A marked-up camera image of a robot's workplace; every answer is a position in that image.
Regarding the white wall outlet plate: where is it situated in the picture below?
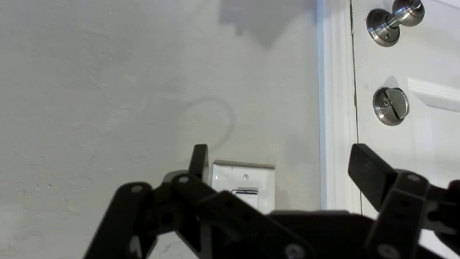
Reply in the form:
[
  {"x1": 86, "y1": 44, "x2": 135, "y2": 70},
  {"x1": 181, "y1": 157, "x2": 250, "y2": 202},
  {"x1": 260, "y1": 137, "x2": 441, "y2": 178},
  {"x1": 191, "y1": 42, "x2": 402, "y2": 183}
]
[{"x1": 210, "y1": 160, "x2": 277, "y2": 216}]

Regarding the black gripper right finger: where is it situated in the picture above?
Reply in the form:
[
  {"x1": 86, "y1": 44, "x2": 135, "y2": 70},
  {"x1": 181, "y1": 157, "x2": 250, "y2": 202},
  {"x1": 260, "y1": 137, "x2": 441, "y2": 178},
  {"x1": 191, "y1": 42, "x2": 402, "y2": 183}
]
[{"x1": 348, "y1": 143, "x2": 460, "y2": 259}]

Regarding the silver door knob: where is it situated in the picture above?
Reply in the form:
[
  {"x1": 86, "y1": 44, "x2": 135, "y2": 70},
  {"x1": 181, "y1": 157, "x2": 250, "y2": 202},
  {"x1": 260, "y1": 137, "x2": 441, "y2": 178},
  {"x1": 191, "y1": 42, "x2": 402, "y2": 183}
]
[{"x1": 365, "y1": 0, "x2": 427, "y2": 48}]

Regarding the white panel door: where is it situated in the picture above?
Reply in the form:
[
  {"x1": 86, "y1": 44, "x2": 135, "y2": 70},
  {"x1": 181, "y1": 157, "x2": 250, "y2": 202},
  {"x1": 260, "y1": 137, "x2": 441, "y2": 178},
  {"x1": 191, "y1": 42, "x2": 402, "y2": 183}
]
[{"x1": 351, "y1": 0, "x2": 460, "y2": 259}]

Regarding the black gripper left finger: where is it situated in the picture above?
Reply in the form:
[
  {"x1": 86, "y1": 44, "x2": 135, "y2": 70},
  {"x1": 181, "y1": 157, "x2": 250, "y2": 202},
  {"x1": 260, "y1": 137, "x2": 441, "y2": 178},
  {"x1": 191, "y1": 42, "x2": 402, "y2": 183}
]
[{"x1": 83, "y1": 143, "x2": 315, "y2": 259}]

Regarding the silver deadbolt lock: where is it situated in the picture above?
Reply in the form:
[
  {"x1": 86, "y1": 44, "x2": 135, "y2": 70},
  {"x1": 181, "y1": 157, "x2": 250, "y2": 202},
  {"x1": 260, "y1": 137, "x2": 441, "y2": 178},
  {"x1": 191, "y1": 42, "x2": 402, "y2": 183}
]
[{"x1": 371, "y1": 85, "x2": 411, "y2": 129}]

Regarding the white door frame trim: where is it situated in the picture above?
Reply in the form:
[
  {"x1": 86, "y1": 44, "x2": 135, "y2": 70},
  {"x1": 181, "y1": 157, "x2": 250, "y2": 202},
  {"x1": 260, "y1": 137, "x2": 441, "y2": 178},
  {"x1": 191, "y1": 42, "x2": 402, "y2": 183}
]
[{"x1": 315, "y1": 0, "x2": 364, "y2": 215}]

